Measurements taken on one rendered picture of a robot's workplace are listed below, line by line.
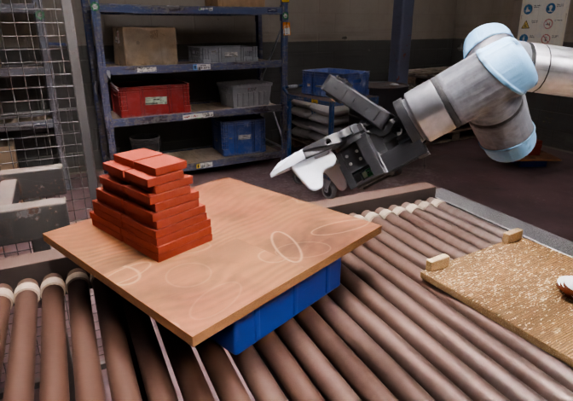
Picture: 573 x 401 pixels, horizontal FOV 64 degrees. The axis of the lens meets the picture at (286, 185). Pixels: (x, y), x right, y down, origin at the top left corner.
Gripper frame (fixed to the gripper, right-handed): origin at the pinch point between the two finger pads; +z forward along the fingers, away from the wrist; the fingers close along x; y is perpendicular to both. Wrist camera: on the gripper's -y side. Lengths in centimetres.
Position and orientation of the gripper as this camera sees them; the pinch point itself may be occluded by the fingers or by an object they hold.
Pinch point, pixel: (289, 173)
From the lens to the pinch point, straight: 71.1
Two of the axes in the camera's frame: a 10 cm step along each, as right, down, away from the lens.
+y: 4.1, 8.9, -1.9
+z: -8.1, 4.5, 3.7
